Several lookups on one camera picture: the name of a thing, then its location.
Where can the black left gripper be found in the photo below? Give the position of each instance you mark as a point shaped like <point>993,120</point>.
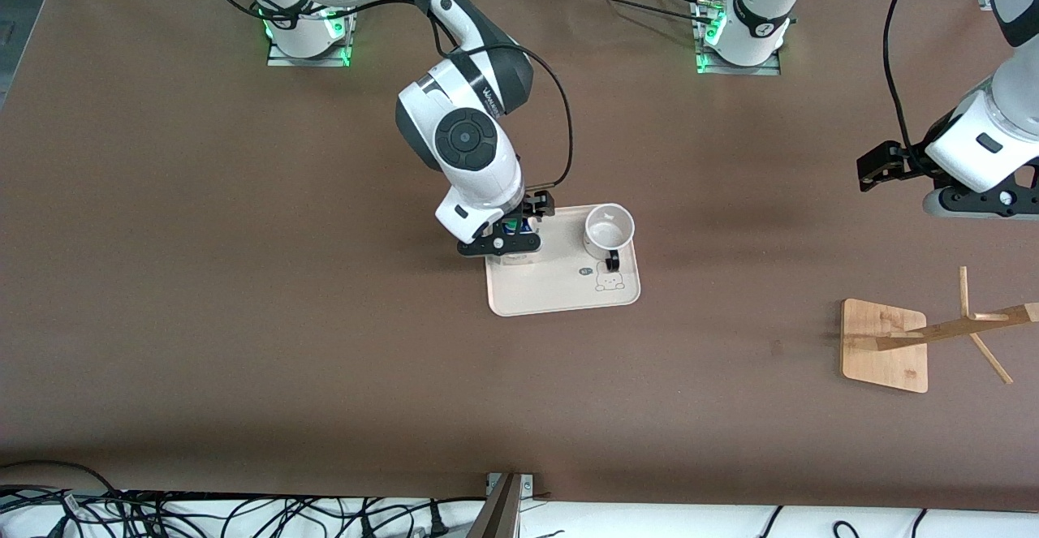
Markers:
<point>916,158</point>

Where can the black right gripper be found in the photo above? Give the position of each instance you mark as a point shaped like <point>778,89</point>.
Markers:
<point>537,204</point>

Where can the blue white milk carton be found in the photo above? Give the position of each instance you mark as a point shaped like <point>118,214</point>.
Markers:
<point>519,259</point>

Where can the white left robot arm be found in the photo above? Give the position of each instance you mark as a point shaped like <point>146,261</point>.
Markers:
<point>763,2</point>

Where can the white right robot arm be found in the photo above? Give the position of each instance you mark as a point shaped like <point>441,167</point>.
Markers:
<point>467,140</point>

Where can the wooden cup rack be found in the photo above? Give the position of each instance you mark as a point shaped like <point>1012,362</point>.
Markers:
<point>885,343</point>

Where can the beige rabbit print tray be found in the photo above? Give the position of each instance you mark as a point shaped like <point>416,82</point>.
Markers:
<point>560,286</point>

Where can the grey metal strut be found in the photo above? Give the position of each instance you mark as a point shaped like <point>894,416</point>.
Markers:
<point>499,514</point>

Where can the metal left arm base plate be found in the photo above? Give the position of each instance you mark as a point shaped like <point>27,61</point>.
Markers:
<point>735,69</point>

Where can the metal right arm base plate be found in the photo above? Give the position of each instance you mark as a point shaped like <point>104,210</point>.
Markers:
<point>308,59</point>

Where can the silver corner bracket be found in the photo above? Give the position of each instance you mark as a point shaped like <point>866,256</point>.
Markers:
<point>528,485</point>

